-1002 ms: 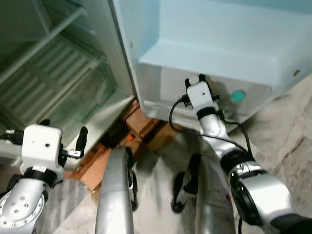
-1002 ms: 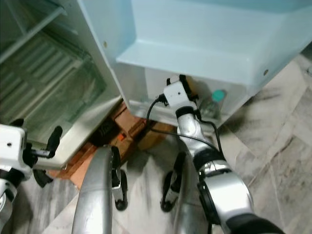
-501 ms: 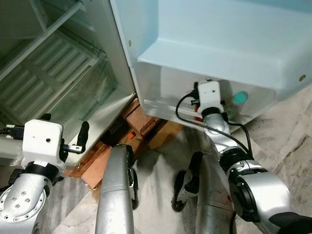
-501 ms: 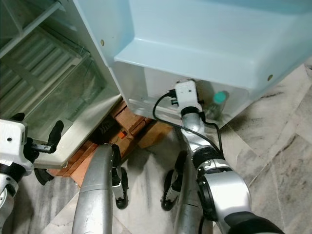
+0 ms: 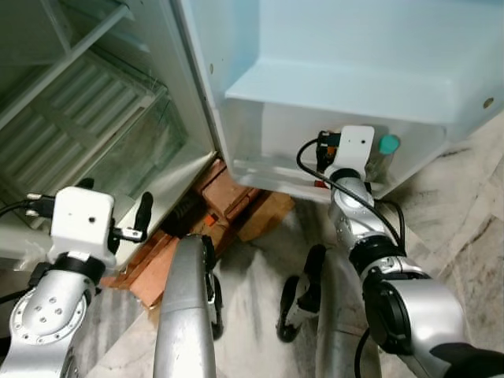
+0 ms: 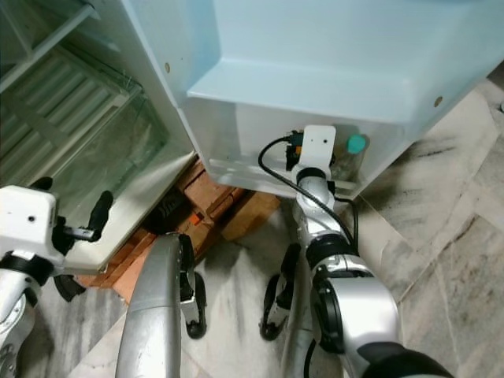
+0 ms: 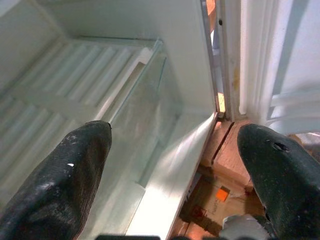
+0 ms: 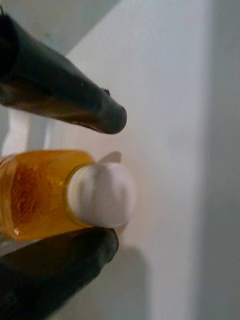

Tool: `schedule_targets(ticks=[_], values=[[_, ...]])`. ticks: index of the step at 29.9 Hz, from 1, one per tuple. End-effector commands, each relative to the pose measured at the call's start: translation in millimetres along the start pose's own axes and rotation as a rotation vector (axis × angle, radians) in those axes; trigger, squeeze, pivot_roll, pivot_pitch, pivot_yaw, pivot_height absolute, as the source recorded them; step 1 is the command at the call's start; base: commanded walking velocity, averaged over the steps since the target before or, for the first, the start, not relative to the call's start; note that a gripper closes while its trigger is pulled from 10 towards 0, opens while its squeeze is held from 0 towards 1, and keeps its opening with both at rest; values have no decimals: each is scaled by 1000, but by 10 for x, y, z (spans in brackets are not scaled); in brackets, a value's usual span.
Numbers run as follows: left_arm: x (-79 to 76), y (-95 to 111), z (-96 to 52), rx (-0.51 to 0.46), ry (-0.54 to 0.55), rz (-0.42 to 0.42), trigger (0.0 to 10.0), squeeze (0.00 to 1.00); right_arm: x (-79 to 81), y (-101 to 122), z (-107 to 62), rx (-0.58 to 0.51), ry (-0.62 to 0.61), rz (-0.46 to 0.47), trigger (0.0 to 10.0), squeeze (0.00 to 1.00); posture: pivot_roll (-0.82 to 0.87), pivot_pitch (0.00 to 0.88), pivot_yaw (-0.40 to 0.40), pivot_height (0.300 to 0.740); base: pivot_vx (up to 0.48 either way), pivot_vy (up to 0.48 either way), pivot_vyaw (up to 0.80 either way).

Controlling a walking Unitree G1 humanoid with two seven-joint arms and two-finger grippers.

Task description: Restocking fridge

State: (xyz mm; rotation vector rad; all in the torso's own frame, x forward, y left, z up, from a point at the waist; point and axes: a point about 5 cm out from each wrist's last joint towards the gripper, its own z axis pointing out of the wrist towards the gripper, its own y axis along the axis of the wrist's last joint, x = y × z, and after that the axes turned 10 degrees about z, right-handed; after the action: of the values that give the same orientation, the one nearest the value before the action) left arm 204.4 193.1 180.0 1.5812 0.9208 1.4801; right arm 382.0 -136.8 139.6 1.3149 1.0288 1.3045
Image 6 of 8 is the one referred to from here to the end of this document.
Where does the clear water bottle blue label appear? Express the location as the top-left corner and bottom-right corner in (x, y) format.
(332, 134), (369, 180)

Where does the glass fridge shelf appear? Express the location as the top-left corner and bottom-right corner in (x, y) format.
(0, 39), (170, 198)

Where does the white fridge door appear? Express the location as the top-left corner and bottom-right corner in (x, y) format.
(124, 0), (504, 202)

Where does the white fridge body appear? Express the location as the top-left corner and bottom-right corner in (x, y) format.
(0, 0), (199, 275)

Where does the red clay brick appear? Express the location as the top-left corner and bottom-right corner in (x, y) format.
(220, 191), (280, 241)
(75, 236), (150, 304)
(177, 161), (241, 229)

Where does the silver robot left leg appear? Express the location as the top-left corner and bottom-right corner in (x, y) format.
(116, 232), (207, 378)

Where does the silver robot leg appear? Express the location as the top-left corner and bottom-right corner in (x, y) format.
(258, 243), (320, 378)
(116, 232), (207, 378)

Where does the silver robot right leg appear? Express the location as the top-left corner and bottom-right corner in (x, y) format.
(258, 243), (320, 378)

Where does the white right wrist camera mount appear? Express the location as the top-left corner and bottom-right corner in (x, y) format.
(299, 124), (338, 180)

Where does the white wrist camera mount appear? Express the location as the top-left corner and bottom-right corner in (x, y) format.
(299, 124), (338, 180)
(0, 185), (58, 258)

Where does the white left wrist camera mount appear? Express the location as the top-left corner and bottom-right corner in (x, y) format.
(0, 185), (58, 258)

